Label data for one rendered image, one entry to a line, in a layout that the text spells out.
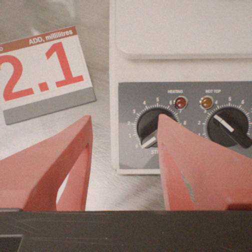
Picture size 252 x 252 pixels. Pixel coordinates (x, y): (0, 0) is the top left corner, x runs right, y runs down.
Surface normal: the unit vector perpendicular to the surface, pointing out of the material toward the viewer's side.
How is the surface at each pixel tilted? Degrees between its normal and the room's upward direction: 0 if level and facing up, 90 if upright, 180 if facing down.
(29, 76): 40
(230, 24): 0
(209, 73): 0
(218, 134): 30
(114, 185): 0
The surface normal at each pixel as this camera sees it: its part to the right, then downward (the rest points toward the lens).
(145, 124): 0.01, 0.28
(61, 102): 0.01, -0.24
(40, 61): 0.19, 0.42
